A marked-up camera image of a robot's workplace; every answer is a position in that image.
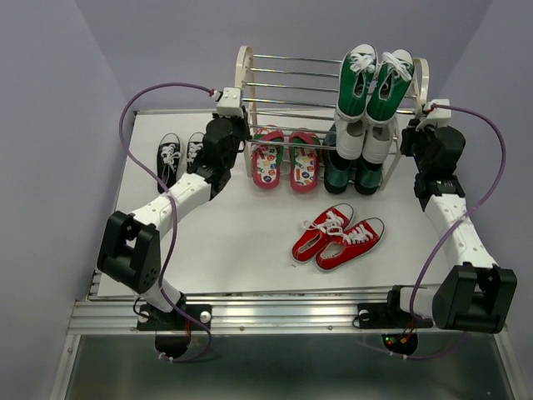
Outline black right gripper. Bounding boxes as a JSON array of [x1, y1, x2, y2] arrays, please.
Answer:
[[397, 118, 438, 173]]

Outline pink slipper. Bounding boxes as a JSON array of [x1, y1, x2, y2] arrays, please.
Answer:
[[289, 130, 320, 193], [251, 126, 284, 190]]

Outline cream shoe shelf chrome bars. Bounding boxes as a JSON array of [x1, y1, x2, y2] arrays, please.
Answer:
[[234, 45, 430, 190]]

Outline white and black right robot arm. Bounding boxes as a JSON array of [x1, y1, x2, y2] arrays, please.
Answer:
[[383, 118, 517, 333]]

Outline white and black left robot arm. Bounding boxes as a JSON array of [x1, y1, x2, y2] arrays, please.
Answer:
[[97, 107, 250, 328]]

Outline right black canvas sneaker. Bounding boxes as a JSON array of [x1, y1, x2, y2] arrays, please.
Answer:
[[186, 132, 204, 173]]

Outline black canvas sneaker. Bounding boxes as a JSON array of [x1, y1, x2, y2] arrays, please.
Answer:
[[186, 132, 204, 173], [157, 132, 182, 188]]

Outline right white sneaker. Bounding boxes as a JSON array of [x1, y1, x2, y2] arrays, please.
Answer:
[[362, 124, 394, 164]]

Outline white sneaker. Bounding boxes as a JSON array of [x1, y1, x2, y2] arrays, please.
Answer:
[[335, 118, 366, 160], [362, 124, 394, 164]]

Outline left black canvas sneaker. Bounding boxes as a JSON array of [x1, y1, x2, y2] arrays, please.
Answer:
[[157, 132, 182, 188]]

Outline left white sneaker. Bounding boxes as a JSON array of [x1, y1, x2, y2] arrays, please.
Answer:
[[335, 118, 366, 160]]

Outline right green canvas sneaker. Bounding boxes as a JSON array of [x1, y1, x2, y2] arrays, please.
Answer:
[[366, 49, 415, 126]]

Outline green canvas sneaker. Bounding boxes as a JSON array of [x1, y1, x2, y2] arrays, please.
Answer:
[[336, 44, 378, 123], [366, 49, 415, 126]]

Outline left dark green loafer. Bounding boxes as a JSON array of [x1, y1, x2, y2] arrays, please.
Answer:
[[322, 132, 356, 194]]

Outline left green canvas sneaker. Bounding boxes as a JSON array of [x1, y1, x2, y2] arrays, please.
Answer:
[[336, 44, 378, 123]]

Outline right red canvas sneaker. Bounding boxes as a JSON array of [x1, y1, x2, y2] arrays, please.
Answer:
[[316, 217, 385, 272]]

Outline red canvas sneaker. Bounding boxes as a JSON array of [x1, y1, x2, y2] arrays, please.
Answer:
[[291, 202, 355, 263], [316, 217, 385, 272]]

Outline left red canvas sneaker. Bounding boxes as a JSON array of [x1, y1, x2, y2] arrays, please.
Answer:
[[291, 202, 355, 263]]

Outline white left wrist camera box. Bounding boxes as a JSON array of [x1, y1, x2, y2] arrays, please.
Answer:
[[216, 87, 244, 118]]

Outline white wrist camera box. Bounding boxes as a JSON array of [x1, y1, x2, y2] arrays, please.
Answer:
[[416, 99, 451, 131], [216, 87, 244, 118]]

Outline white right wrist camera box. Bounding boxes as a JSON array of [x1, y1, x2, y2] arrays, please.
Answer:
[[416, 99, 451, 131]]

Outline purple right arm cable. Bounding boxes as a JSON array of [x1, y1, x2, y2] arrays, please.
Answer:
[[357, 103, 507, 360]]

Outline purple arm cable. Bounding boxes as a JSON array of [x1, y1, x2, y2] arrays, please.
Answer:
[[117, 82, 222, 363], [357, 103, 507, 360]]

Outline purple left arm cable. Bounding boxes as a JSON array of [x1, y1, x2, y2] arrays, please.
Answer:
[[117, 82, 222, 363]]

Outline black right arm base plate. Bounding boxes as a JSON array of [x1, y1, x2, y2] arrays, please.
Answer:
[[352, 302, 412, 330]]

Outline aluminium mounting rail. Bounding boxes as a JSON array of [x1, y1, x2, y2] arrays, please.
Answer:
[[66, 296, 510, 337]]

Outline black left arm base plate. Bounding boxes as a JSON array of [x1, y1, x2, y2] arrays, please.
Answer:
[[137, 303, 212, 332]]

